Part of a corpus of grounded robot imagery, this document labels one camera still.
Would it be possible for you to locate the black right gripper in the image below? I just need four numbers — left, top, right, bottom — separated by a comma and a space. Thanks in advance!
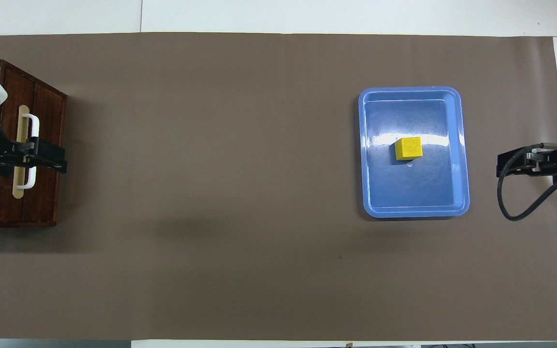
497, 145, 557, 177

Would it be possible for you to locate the white drawer handle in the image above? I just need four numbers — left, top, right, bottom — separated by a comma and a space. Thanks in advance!
15, 114, 40, 189

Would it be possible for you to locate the wooden drawer with dark front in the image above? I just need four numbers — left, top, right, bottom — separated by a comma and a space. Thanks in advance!
0, 67, 67, 224

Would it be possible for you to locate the yellow block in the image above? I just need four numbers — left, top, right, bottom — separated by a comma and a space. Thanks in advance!
395, 137, 423, 161

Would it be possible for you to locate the blue plastic tray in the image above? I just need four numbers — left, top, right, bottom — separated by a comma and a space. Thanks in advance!
358, 87, 470, 218

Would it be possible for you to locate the brown paper table mat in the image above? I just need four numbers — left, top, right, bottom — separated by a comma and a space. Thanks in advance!
0, 32, 557, 341

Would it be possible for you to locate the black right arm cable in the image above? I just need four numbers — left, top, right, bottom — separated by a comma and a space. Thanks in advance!
497, 143, 557, 221

